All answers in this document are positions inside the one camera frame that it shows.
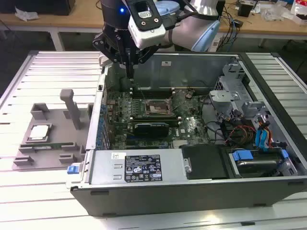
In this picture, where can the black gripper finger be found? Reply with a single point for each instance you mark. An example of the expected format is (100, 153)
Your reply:
(108, 46)
(144, 56)

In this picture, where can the metal locking lever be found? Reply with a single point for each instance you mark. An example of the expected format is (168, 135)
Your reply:
(172, 95)

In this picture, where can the silver CPU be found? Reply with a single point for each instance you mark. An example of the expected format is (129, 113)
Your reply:
(39, 132)

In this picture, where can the CPU socket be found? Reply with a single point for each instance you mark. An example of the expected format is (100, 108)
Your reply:
(156, 109)

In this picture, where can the wooden desk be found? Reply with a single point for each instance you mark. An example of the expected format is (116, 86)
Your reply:
(79, 19)

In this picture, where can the black box on desk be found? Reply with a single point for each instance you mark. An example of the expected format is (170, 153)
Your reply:
(52, 6)

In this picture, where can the black graphics card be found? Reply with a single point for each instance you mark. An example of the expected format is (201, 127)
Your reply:
(151, 130)

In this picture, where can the green motherboard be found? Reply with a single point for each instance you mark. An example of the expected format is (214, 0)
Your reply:
(189, 124)

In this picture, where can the crumpled white plastic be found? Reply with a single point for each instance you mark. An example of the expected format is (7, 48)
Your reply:
(25, 14)

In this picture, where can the metal drive cage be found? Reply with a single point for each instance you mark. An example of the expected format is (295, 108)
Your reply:
(224, 95)

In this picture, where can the small black adapter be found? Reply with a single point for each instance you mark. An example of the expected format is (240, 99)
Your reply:
(238, 23)

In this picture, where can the grey parts rack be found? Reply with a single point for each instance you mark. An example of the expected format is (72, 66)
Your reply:
(57, 134)

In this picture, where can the green RAM stick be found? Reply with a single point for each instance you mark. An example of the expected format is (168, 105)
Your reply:
(57, 145)

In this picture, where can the black container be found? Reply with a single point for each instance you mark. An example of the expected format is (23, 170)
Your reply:
(244, 9)

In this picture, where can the silver power supply unit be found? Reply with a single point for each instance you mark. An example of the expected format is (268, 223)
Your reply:
(108, 167)

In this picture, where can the black plastic shroud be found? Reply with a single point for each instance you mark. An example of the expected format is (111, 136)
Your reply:
(204, 160)

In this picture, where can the blue case latch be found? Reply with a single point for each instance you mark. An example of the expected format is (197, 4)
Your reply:
(72, 169)

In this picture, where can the clear plastic bags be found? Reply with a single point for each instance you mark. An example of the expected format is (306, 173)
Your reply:
(275, 12)

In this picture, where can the hard disk in blue carrier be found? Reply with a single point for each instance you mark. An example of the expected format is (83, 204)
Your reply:
(243, 155)

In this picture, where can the black PC case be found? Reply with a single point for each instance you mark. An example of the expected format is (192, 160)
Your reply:
(168, 198)

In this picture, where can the white red plastic bag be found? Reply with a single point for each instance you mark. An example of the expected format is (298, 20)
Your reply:
(299, 9)

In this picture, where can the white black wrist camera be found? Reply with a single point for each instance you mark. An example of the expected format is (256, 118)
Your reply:
(148, 33)

